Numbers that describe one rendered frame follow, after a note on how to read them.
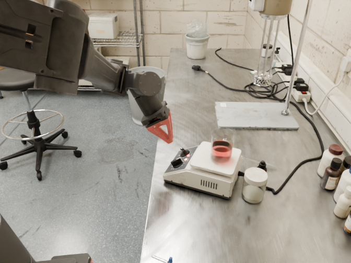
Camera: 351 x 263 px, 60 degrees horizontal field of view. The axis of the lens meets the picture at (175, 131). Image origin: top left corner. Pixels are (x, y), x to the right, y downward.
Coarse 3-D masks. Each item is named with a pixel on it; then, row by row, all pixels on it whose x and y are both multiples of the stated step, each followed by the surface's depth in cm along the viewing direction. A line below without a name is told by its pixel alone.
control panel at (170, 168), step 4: (192, 148) 92; (196, 148) 90; (180, 152) 93; (192, 152) 89; (176, 156) 92; (188, 156) 88; (172, 160) 91; (184, 160) 87; (188, 160) 86; (184, 164) 84; (168, 168) 88; (172, 168) 86; (176, 168) 85; (180, 168) 84; (184, 168) 82
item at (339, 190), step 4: (344, 172) 78; (348, 172) 77; (344, 176) 77; (348, 176) 76; (340, 180) 79; (344, 180) 76; (348, 180) 75; (340, 184) 78; (344, 184) 77; (348, 184) 75; (336, 188) 81; (340, 188) 78; (344, 188) 77; (336, 192) 80; (340, 192) 79; (336, 196) 80; (336, 200) 80
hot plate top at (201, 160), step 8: (208, 144) 88; (200, 152) 85; (208, 152) 85; (232, 152) 85; (240, 152) 85; (192, 160) 82; (200, 160) 82; (208, 160) 82; (232, 160) 82; (200, 168) 80; (208, 168) 79; (216, 168) 79; (224, 168) 79; (232, 168) 79
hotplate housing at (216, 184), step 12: (192, 156) 87; (240, 156) 86; (192, 168) 82; (240, 168) 89; (168, 180) 86; (180, 180) 84; (192, 180) 82; (204, 180) 81; (216, 180) 79; (228, 180) 78; (204, 192) 83; (216, 192) 81; (228, 192) 79
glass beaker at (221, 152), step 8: (216, 128) 80; (224, 128) 81; (216, 136) 82; (224, 136) 82; (232, 136) 80; (216, 144) 77; (224, 144) 76; (232, 144) 77; (216, 152) 78; (224, 152) 78; (216, 160) 80; (224, 160) 79
